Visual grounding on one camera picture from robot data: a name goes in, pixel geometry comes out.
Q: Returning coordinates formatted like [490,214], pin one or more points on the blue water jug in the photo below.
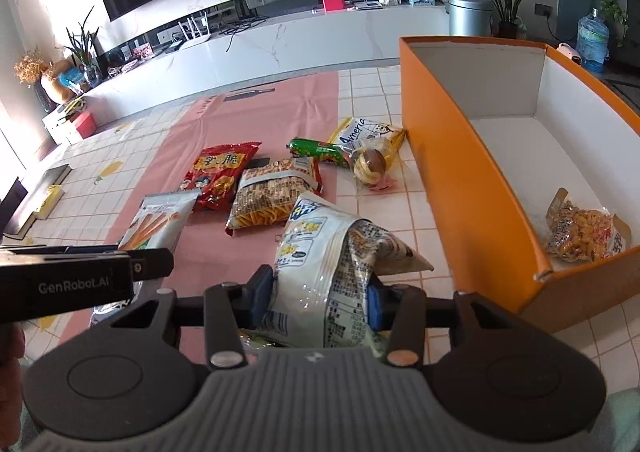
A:
[593,44]

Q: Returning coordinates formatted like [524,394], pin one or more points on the silver trash can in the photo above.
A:
[467,16]

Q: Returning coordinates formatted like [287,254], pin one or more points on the white marble tv cabinet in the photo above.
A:
[300,41]

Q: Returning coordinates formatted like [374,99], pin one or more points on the yellow white snack packet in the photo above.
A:
[360,131]

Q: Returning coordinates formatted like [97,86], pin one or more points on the small red box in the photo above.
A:
[332,0]

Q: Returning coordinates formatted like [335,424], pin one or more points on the dried flower bunch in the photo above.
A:
[32,69]

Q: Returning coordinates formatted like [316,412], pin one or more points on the pink bottle print mat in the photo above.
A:
[250,116]

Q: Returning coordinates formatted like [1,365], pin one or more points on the wall outlet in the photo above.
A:
[543,10]

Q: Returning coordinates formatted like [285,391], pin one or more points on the clear noodle snack packet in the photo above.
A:
[270,202]

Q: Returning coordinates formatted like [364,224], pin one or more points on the brown bun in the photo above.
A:
[370,164]

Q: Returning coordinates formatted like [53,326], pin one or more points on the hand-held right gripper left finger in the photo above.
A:
[262,292]

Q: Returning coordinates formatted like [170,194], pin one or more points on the red storage box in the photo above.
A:
[83,124]

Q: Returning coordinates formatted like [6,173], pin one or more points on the small green potted plant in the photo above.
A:
[82,44]

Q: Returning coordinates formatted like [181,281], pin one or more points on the green sausage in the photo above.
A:
[320,151]

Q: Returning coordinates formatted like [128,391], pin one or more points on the white biscuit stick packet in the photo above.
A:
[160,222]

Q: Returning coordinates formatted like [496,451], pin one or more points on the red snack packet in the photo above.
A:
[220,176]

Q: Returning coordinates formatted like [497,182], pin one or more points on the white router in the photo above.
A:
[195,34]

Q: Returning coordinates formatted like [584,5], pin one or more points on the orange cardboard box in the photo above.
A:
[450,156]

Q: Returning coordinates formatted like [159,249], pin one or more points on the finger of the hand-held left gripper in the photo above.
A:
[152,264]

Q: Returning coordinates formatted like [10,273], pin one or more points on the white blue snack bag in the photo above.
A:
[320,242]

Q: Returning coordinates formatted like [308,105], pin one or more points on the clear peanut snack packet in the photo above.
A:
[582,232]

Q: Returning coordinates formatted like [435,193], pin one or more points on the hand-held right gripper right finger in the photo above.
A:
[378,307]

